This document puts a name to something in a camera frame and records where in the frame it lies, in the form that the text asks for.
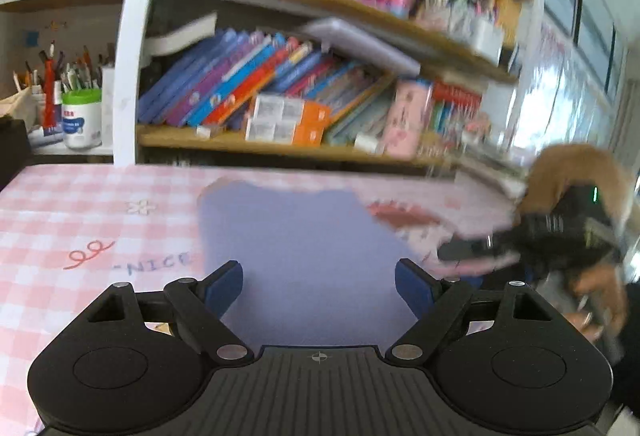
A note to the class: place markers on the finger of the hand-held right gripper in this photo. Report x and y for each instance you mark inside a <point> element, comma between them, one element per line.
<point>470,248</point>

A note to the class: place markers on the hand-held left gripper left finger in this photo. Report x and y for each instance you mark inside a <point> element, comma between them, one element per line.
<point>225,286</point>

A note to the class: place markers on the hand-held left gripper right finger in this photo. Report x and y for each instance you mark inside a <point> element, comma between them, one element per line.
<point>412,286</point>

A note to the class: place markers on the purple and pink knit sweater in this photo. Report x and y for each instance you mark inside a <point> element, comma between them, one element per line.
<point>300,256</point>

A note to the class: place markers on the person's right hand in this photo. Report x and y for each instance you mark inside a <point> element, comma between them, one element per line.
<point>605,286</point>

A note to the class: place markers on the brown fluffy plush toy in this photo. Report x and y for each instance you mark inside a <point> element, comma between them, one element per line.
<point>565,166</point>

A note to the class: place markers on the pink patterned tin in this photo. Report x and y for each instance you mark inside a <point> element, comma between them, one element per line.
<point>407,116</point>

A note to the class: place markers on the pink checked tablecloth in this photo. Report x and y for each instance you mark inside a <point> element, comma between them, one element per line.
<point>75,226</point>

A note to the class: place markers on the white desk organizer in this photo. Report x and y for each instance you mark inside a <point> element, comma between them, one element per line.
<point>485,39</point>

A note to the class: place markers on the row of colourful picture books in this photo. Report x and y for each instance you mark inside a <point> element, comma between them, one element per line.
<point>215,81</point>

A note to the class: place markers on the dark framed window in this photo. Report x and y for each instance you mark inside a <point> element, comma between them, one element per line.
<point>585,16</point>

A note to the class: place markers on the white can with green rim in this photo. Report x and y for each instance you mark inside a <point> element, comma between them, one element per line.
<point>80,121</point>

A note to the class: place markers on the white tablet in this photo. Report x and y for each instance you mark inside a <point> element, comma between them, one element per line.
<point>360,44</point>

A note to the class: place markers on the wooden bookshelf with white posts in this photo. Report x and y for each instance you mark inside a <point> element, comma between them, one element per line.
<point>131,66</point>

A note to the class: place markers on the black box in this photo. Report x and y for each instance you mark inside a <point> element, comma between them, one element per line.
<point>12,151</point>

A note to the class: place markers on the black hardcover book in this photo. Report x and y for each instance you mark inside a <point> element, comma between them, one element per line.
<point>180,36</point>

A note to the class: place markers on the bunch of pens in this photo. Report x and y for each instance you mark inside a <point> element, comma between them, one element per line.
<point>50,76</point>

